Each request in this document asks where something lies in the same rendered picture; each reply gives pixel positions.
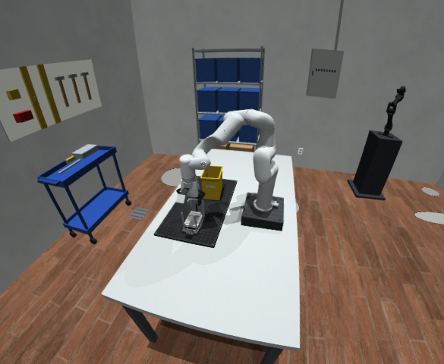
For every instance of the yellow open-top bin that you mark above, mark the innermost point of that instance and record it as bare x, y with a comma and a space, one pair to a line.
211, 180

